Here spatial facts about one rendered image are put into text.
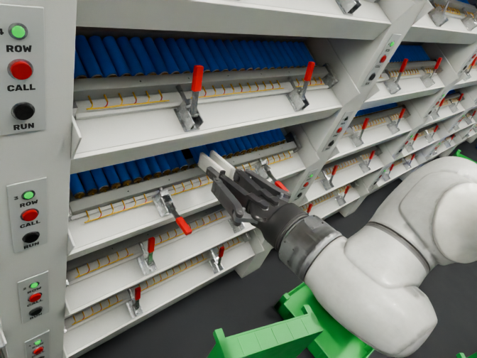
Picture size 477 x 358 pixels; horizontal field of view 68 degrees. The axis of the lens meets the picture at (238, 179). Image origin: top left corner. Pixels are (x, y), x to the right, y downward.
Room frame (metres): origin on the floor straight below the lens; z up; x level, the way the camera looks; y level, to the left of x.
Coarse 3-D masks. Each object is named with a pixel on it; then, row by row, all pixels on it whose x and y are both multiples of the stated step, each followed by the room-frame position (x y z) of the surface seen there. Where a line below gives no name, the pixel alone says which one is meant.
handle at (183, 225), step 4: (168, 204) 0.44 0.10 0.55; (168, 208) 0.44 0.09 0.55; (172, 208) 0.44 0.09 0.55; (172, 212) 0.43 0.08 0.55; (176, 212) 0.43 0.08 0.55; (176, 216) 0.43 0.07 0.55; (176, 220) 0.42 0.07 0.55; (180, 220) 0.42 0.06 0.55; (184, 220) 0.42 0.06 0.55; (180, 224) 0.41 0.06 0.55; (184, 224) 0.42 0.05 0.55; (180, 228) 0.41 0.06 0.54; (184, 228) 0.41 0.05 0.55; (188, 228) 0.41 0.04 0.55; (184, 232) 0.41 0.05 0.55; (188, 232) 0.40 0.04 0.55
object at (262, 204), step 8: (224, 176) 0.49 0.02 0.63; (224, 184) 0.47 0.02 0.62; (232, 184) 0.47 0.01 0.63; (232, 192) 0.46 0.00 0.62; (240, 192) 0.46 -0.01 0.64; (248, 192) 0.46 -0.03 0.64; (240, 200) 0.45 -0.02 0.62; (248, 200) 0.45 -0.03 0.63; (256, 200) 0.44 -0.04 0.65; (264, 200) 0.44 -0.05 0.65; (264, 208) 0.43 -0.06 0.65
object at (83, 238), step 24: (288, 168) 0.75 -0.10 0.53; (96, 192) 0.40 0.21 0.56; (192, 192) 0.51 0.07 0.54; (96, 216) 0.36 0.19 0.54; (120, 216) 0.39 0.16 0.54; (144, 216) 0.41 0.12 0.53; (168, 216) 0.44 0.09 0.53; (72, 240) 0.29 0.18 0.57; (96, 240) 0.33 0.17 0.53; (120, 240) 0.38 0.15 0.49
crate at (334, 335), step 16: (304, 288) 0.86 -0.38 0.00; (288, 304) 0.77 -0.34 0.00; (304, 304) 0.80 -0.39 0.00; (320, 320) 0.76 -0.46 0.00; (320, 336) 0.70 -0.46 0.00; (336, 336) 0.73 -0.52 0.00; (352, 336) 0.76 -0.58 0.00; (320, 352) 0.63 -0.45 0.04; (336, 352) 0.67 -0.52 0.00; (352, 352) 0.70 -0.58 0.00; (368, 352) 0.70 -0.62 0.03
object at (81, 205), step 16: (288, 144) 0.78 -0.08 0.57; (240, 160) 0.64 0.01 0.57; (256, 160) 0.68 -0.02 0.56; (176, 176) 0.50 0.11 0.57; (192, 176) 0.52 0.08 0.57; (112, 192) 0.40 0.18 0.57; (128, 192) 0.41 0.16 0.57; (144, 192) 0.44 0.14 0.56; (80, 208) 0.34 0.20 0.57; (96, 208) 0.37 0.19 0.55; (112, 208) 0.38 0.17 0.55; (128, 208) 0.40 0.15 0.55
